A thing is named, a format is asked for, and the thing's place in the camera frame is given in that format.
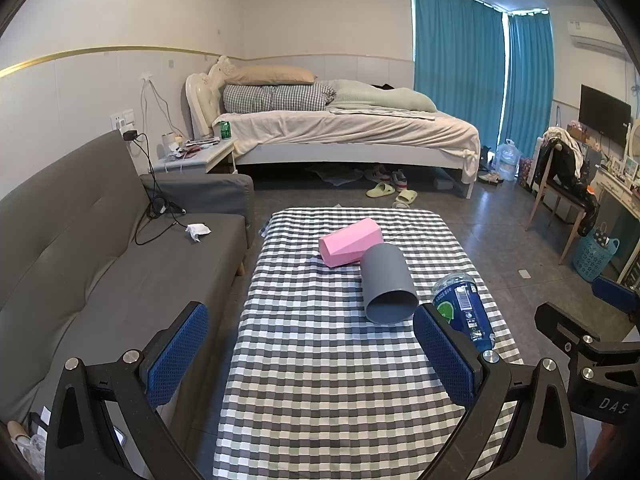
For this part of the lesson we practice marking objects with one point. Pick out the white framed mirror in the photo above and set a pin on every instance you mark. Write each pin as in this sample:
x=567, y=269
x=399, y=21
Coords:
x=635, y=137

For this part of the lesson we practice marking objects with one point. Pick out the white air conditioner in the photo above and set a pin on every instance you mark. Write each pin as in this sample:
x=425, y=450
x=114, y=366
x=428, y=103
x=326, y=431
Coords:
x=597, y=35

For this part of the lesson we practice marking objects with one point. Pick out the white dressing table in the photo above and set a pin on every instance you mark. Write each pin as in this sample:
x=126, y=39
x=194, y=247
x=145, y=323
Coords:
x=620, y=210

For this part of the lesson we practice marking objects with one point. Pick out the wooden chair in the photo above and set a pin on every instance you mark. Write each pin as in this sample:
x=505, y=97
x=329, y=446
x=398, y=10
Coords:
x=542, y=200

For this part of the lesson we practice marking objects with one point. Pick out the patterned gift bag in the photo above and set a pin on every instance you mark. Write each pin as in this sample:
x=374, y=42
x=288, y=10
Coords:
x=525, y=174

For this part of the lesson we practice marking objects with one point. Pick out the black television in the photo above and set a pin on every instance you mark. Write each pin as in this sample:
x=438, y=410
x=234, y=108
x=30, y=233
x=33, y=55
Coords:
x=602, y=112

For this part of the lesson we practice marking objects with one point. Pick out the beige bed sheet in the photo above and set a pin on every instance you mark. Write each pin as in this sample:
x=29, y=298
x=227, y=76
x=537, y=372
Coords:
x=350, y=130

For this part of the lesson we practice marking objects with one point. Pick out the narrow teal curtain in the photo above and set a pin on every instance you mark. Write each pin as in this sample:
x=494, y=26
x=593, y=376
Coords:
x=530, y=90

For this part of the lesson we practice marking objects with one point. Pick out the grey sneaker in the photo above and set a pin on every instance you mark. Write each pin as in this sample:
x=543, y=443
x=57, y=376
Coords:
x=399, y=178
x=377, y=174

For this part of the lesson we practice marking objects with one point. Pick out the white sandals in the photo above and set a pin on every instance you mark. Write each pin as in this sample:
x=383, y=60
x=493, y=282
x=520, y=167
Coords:
x=490, y=177

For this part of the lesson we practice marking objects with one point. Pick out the pale green blanket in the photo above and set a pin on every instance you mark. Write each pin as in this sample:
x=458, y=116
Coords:
x=385, y=97

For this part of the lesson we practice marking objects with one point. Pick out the black jacket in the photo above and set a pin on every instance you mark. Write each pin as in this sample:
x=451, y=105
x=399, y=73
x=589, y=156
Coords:
x=567, y=165

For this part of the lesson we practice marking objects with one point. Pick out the white wall socket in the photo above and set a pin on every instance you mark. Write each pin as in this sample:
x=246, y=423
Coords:
x=122, y=118

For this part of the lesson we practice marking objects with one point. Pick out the grey sofa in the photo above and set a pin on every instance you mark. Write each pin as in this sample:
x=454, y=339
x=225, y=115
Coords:
x=75, y=245

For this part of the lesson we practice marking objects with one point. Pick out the blue laundry basket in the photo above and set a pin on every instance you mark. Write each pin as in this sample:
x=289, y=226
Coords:
x=592, y=260

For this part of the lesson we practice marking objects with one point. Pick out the wide teal curtain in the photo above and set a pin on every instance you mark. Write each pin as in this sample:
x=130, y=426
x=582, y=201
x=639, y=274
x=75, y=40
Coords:
x=457, y=65

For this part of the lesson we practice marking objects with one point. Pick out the white nightstand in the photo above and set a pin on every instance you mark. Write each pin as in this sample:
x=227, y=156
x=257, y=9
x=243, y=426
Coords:
x=197, y=160

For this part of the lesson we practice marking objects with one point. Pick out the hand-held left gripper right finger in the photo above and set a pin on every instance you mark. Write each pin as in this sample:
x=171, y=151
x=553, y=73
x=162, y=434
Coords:
x=445, y=355

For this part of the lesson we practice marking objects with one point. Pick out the checked quilt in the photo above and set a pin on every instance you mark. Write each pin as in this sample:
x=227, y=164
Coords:
x=275, y=97

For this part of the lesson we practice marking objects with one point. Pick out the checked tablecloth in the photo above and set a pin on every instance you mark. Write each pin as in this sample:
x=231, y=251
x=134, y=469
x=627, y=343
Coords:
x=325, y=370

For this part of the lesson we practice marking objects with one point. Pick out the crumpled white tissue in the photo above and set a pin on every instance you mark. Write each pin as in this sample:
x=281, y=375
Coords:
x=197, y=231

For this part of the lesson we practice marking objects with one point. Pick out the green can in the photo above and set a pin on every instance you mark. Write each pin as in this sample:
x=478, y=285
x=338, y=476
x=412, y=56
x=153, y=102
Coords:
x=225, y=130

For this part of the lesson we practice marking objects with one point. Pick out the beige pillow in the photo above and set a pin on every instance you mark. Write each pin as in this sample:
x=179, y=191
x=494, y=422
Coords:
x=270, y=75

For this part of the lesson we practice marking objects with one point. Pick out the green slipper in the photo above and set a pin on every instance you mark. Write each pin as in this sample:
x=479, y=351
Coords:
x=405, y=198
x=381, y=190

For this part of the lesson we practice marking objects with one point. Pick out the clear water jug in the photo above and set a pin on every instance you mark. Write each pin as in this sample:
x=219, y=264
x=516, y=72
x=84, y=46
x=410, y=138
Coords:
x=507, y=162

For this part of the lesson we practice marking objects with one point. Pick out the white bed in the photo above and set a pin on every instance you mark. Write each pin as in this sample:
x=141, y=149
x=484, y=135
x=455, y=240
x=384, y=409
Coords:
x=350, y=157

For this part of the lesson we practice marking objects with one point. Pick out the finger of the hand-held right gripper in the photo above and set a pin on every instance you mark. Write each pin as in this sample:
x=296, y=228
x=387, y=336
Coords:
x=562, y=325
x=617, y=294

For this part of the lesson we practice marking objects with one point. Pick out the pink faceted cup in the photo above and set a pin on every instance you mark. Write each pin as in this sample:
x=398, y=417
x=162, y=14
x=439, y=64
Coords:
x=350, y=242

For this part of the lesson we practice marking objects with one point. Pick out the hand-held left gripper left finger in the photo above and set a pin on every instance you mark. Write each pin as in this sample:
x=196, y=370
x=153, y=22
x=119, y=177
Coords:
x=175, y=355

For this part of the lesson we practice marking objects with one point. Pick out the grey cup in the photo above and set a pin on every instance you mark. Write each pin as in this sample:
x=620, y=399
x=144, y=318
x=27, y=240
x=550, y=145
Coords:
x=387, y=280

